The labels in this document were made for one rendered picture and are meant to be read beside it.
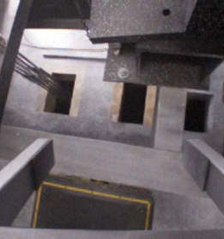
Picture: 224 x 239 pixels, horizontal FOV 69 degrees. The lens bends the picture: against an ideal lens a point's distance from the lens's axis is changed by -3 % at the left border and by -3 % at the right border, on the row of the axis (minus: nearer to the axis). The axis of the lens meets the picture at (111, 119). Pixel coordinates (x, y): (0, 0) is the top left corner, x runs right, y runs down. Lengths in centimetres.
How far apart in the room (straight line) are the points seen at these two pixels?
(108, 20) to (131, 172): 49
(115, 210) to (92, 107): 77
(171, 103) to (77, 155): 40
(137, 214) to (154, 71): 74
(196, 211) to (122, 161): 90
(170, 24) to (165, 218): 122
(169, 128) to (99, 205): 61
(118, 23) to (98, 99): 94
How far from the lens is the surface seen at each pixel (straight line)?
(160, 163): 64
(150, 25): 49
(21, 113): 165
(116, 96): 135
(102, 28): 50
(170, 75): 68
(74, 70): 152
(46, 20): 129
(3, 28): 104
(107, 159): 64
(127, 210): 103
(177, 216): 141
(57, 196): 111
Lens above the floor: 129
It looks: 78 degrees down
